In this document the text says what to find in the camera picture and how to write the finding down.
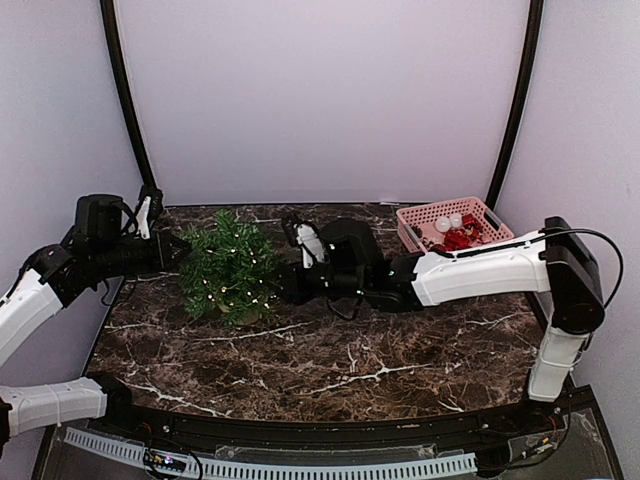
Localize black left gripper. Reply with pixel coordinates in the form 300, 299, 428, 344
92, 229, 192, 279

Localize white fairy light string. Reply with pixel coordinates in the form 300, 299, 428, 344
185, 225, 281, 313

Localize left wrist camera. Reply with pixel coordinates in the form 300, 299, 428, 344
135, 185, 163, 240

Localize pink plastic basket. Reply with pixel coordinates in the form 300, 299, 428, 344
396, 197, 514, 252

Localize white ball ornament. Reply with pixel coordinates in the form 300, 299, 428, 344
434, 213, 463, 233

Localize white perforated cable tray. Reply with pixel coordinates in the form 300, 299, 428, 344
63, 427, 478, 479

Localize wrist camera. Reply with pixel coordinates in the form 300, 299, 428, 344
281, 214, 328, 269
135, 185, 163, 240

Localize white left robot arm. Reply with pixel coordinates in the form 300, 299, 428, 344
1, 187, 191, 442

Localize red ornaments in basket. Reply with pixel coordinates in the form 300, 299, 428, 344
427, 214, 484, 252

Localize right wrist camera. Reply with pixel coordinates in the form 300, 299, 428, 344
281, 214, 328, 269

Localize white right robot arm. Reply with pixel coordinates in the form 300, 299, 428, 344
272, 214, 605, 434

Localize small green christmas tree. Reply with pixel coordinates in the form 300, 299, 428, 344
179, 210, 281, 326

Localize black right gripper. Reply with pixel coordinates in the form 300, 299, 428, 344
262, 257, 367, 305

